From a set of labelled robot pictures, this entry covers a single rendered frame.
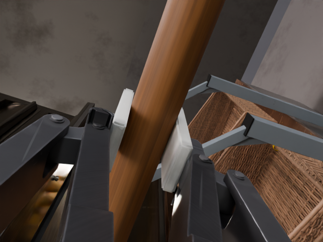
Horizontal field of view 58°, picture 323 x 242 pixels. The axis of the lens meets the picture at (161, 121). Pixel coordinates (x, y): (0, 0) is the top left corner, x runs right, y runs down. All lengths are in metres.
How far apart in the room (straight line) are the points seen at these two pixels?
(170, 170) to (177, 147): 0.01
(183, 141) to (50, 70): 3.25
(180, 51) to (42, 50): 3.23
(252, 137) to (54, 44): 2.86
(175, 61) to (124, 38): 2.99
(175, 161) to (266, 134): 0.51
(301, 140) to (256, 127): 0.10
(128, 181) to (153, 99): 0.06
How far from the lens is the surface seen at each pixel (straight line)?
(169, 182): 0.16
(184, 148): 0.15
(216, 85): 1.09
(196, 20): 0.16
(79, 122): 1.46
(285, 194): 1.13
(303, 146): 0.70
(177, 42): 0.16
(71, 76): 3.33
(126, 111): 0.17
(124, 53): 3.17
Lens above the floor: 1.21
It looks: 7 degrees down
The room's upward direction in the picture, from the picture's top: 72 degrees counter-clockwise
